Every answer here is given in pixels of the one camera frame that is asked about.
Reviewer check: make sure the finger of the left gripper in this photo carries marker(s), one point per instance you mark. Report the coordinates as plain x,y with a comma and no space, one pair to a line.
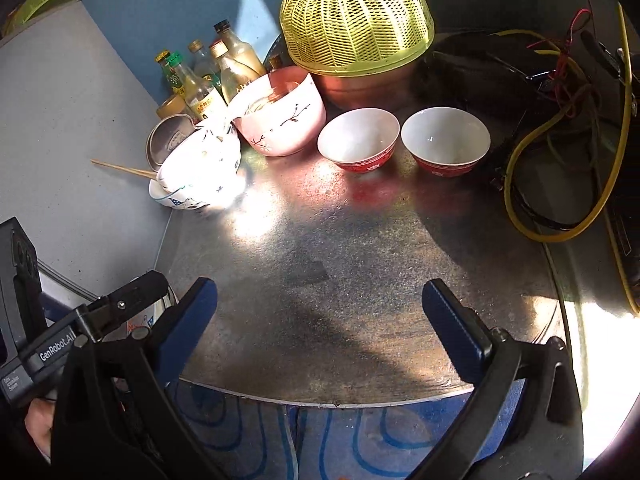
129,300

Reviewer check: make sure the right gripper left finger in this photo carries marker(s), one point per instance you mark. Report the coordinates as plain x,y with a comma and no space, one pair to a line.
180,328

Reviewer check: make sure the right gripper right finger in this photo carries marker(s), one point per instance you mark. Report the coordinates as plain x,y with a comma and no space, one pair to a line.
460,330

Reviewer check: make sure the red white bowl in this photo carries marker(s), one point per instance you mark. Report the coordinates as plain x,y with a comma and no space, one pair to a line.
445,141
360,140

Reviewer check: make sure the small bear print plate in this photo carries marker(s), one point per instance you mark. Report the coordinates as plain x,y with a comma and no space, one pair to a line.
145,318

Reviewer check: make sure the person's left hand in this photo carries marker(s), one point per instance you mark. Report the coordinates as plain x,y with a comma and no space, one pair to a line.
38,423

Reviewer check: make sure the wooden chopsticks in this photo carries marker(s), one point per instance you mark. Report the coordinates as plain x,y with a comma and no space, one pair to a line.
147,174

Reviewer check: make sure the blue rim bear bowl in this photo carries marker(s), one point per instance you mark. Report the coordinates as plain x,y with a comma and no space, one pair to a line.
175,199

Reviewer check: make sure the white stacked small bowl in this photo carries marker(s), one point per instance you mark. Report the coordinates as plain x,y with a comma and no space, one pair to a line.
202,166

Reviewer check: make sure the clear labelled sauce bottle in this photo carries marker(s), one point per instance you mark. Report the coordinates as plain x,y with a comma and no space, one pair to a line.
200,94

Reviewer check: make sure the green cap sauce bottle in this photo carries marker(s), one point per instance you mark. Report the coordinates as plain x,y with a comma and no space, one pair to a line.
173,80

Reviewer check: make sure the copper metal basin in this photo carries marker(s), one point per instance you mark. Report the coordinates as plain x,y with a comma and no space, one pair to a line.
390,90

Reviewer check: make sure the pink blossom bowl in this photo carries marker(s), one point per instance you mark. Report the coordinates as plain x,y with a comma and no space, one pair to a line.
279,113

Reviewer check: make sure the small clear bottle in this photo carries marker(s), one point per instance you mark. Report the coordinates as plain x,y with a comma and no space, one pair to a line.
203,63

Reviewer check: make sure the yellow oil bottle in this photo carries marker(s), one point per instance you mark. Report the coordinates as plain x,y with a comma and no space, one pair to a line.
234,75

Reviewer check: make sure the dark cap bottle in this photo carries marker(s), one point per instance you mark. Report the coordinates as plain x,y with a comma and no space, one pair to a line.
240,50

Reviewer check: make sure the yellow plastic food cover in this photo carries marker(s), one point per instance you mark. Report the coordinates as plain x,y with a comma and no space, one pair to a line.
354,38

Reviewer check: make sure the black device with cables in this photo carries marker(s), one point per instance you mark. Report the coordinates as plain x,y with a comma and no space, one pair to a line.
496,77

